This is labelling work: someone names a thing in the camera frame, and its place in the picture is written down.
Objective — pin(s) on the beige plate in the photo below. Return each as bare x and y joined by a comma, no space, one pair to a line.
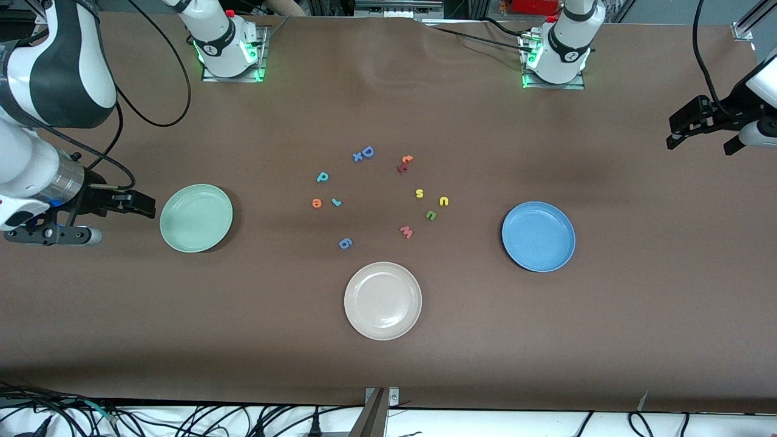
382,301

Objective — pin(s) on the brown table cover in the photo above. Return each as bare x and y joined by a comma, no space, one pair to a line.
388,364

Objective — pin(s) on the pale green plate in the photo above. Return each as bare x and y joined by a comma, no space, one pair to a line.
196,218

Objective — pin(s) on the red box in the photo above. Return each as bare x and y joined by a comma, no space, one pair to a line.
521,5

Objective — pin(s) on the black power plug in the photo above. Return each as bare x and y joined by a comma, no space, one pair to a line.
314,428

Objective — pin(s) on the grey metal box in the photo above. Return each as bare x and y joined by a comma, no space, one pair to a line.
419,7

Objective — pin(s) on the blue letter g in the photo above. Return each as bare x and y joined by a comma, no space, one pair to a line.
345,243

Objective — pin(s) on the person bare forearm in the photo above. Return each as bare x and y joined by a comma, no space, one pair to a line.
285,6

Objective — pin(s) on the aluminium corner profile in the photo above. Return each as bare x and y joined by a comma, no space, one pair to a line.
743,31

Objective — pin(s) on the metal mounting bracket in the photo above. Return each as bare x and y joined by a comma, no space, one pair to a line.
393,397

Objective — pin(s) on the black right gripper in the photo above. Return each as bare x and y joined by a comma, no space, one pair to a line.
95,198

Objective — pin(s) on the pink letter w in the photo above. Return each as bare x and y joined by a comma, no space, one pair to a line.
406,232

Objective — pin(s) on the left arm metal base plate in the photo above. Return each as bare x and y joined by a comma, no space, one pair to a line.
564,86

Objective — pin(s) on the blue letter D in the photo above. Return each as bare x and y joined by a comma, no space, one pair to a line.
367,152

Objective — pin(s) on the blue plate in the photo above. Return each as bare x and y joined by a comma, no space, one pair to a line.
538,237

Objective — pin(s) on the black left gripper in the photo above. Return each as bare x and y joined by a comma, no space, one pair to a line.
723,116

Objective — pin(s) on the aluminium frame rail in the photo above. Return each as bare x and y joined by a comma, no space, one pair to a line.
39,18

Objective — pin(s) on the teal letter p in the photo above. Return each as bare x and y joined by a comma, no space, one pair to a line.
322,177

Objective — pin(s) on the aluminium camera post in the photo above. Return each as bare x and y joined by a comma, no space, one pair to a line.
370,422

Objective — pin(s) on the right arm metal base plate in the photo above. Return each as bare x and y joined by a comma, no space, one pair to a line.
264,42

